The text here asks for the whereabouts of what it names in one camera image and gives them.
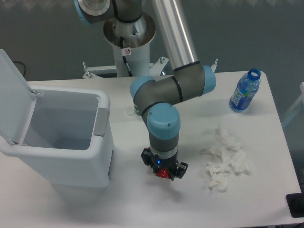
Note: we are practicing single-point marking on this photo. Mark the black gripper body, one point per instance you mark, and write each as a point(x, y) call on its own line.
point(167, 162)

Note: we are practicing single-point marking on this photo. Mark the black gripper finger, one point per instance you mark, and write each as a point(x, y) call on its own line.
point(178, 170)
point(147, 157)

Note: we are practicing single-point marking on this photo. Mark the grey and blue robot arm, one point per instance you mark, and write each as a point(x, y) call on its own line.
point(158, 98)

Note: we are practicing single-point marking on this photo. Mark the clear plastic water bottle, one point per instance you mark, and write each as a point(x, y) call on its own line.
point(136, 110)

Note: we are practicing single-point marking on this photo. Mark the white bottle cap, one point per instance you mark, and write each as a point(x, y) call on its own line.
point(130, 112)

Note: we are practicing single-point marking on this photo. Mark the crumpled white tissue pile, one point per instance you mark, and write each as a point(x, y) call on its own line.
point(228, 158)

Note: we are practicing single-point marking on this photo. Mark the white trash bin with lid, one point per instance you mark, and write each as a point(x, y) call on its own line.
point(62, 133)

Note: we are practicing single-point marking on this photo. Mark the blue plastic drink bottle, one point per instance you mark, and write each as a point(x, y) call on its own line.
point(246, 89)

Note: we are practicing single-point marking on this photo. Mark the black device at table corner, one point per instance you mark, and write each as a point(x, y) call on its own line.
point(295, 203)

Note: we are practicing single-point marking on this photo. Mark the white metal base frame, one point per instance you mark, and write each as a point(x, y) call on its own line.
point(156, 69)

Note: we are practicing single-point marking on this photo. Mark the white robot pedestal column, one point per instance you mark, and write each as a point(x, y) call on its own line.
point(131, 44)

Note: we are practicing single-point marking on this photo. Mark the white chair frame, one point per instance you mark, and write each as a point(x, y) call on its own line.
point(294, 109)

